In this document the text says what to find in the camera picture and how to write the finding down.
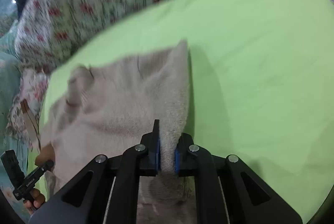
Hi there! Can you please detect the beige knit sweater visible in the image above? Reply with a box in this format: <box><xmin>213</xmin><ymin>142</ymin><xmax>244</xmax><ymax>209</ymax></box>
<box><xmin>41</xmin><ymin>41</ymin><xmax>196</xmax><ymax>223</ymax></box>

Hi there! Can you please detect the person's left hand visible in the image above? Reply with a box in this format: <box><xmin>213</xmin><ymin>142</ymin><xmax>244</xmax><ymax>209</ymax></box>
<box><xmin>23</xmin><ymin>143</ymin><xmax>56</xmax><ymax>215</ymax></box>

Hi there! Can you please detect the light green bed sheet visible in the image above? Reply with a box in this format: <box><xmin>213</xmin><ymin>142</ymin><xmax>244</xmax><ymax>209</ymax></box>
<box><xmin>40</xmin><ymin>0</ymin><xmax>333</xmax><ymax>222</ymax></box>

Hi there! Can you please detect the teal floral pillow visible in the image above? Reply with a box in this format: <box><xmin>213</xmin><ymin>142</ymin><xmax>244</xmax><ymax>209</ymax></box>
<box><xmin>0</xmin><ymin>0</ymin><xmax>31</xmax><ymax>222</ymax></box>

